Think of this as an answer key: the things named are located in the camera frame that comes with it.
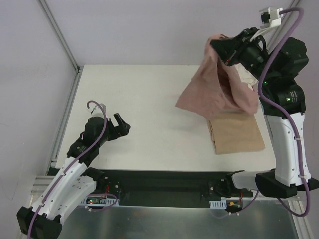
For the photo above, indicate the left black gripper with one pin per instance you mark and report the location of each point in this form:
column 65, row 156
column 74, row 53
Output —
column 115, row 131

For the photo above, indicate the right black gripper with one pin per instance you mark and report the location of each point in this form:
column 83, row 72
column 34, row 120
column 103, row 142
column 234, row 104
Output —
column 229, row 49

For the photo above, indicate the pink printed t shirt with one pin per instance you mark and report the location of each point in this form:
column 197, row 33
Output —
column 217, row 88

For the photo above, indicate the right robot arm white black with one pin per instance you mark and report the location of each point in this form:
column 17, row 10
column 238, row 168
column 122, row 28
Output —
column 283, row 103

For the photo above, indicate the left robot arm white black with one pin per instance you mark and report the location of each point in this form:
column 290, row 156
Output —
column 75, row 180

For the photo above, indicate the cream crumpled t shirt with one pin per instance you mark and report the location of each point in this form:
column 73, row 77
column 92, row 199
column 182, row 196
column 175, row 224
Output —
column 246, row 76

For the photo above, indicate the folded beige t shirt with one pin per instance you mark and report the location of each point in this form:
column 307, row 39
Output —
column 233, row 132

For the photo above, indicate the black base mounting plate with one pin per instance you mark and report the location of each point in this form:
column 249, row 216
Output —
column 167, row 188

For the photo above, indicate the left white cable duct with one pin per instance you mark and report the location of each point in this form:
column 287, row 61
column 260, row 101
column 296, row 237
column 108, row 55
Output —
column 99, row 201

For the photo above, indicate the white cable duct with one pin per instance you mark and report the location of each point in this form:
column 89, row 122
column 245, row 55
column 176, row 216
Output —
column 99, row 201
column 221, row 205

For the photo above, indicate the aluminium front rail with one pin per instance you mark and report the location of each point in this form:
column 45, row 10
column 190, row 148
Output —
column 43, row 181

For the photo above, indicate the left aluminium frame post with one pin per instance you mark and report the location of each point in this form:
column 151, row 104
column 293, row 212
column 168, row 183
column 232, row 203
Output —
column 60, row 37

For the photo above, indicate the right white cable duct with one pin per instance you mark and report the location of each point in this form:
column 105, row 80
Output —
column 221, row 205

